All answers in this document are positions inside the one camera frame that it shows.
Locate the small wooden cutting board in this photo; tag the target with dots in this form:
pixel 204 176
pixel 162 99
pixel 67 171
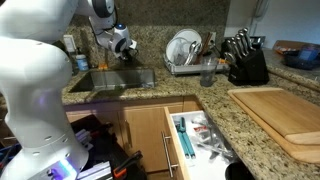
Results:
pixel 283 110

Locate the large wooden cutting board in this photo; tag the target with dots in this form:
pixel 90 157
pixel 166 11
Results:
pixel 266 133

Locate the steel ladle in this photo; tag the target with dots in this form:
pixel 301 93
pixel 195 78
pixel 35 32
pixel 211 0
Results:
pixel 192 50

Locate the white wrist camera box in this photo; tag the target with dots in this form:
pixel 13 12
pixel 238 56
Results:
pixel 132 44

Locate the white tub with blue label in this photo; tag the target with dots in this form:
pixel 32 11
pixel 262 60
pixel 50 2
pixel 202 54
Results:
pixel 82 62

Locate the black knife block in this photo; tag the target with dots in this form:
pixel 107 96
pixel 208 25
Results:
pixel 250 68

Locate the white dish rack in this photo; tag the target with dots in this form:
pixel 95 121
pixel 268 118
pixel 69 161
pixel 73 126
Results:
pixel 193 69

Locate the bagged plastic cutlery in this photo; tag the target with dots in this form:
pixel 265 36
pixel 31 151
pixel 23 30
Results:
pixel 210 140

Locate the white plate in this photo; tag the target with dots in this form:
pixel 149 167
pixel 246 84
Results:
pixel 190 35
pixel 170 48

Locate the black round cup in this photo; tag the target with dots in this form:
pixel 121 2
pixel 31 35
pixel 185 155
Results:
pixel 238 171

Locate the black tool case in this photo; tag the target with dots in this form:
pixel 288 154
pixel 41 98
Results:
pixel 103 143

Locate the white wall outlet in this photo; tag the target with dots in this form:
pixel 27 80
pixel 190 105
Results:
pixel 69 44

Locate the brown cardboard box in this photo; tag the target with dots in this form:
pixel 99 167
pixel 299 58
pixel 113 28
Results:
pixel 286 45

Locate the white ribbed block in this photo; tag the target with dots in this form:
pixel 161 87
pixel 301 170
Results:
pixel 95 171
pixel 83 138

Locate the orange sponge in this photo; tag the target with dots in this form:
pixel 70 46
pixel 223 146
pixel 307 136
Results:
pixel 102 66

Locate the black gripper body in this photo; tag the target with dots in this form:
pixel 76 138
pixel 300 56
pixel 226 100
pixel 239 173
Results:
pixel 125 54

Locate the stainless steel sink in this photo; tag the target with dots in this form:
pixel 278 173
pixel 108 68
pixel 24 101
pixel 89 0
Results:
pixel 116 79

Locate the dark blue bowl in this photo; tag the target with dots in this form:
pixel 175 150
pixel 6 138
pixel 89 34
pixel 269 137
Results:
pixel 300 61

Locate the clear drinking glass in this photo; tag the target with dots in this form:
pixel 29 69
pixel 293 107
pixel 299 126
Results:
pixel 208 71

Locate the clear plastic container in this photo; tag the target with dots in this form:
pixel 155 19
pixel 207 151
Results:
pixel 182 55

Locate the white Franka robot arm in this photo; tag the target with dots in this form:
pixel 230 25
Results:
pixel 30 100

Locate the orange and black clamp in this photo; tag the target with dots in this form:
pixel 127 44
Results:
pixel 125 166

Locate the teal kitchen utensil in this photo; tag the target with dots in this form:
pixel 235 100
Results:
pixel 185 138

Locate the wooden spatula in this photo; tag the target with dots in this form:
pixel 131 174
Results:
pixel 204 45

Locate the small dark soap bottle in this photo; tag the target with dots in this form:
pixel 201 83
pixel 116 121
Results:
pixel 74 66

